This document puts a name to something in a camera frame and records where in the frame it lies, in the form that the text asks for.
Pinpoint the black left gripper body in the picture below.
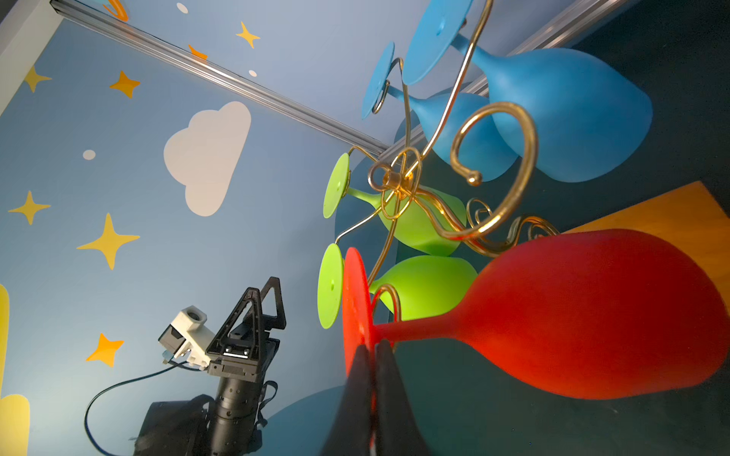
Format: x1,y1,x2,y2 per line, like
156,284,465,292
206,327,281,383

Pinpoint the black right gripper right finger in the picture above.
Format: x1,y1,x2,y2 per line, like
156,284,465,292
375,339,433,456

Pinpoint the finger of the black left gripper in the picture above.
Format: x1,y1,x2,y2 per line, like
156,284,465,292
259,276,289,337
206,287,263,356

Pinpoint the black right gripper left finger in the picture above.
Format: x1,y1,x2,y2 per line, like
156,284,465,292
321,345,374,456

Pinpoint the red wine glass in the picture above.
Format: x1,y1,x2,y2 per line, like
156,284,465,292
342,229,729,400

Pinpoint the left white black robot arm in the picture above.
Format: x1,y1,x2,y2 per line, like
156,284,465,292
134,277,286,455

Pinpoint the front green wine glass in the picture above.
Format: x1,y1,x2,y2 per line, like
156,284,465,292
317,243,478,329

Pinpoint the green wine glass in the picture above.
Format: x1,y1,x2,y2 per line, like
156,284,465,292
323,153,460,257
317,243,478,329

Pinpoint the back green wine glass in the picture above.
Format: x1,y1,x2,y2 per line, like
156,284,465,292
323,153,460,257

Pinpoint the left blue wine glass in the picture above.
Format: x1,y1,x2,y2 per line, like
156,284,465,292
361,42,517,181

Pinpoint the blue wine glass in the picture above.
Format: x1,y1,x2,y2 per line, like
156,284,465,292
404,1,653,182
361,42,517,181

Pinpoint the right blue wine glass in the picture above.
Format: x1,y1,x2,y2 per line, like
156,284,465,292
404,1,653,182

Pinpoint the orange wooden rack base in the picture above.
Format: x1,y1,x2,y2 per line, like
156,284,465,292
570,180,730,306

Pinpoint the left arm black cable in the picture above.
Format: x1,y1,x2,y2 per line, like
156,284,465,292
84,360,198,456

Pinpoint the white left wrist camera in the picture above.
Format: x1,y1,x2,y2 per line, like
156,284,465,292
158,306,215,371

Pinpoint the gold wire glass rack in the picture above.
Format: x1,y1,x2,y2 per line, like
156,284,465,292
333,0,561,326

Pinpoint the left aluminium corner post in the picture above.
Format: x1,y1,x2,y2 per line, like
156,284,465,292
49,1,388,155

